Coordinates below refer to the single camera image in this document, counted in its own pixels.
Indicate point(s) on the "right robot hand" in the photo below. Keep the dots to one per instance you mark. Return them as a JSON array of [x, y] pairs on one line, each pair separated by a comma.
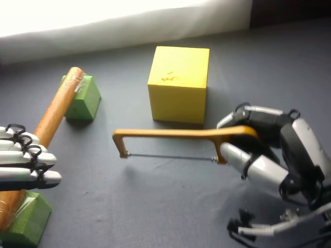
[[307, 144]]

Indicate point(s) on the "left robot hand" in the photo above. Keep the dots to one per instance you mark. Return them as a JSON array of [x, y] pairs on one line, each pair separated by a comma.
[[15, 157]]

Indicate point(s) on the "wooden dowel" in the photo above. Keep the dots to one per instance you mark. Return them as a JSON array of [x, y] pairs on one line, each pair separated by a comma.
[[57, 106]]

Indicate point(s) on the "yellow toy hacksaw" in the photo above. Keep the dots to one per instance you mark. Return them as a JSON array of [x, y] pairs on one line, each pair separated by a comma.
[[168, 133]]

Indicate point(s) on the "green foam block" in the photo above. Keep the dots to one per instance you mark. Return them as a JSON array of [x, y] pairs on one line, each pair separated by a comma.
[[28, 222], [85, 103]]

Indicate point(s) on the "grey table cloth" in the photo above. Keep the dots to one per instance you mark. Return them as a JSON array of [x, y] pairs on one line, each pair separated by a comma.
[[142, 206]]

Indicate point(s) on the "yellow cube block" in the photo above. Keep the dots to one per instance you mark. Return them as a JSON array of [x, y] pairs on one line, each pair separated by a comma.
[[178, 77]]

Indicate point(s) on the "white backdrop sheet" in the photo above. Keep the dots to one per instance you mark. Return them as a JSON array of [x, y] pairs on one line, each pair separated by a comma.
[[103, 33]]

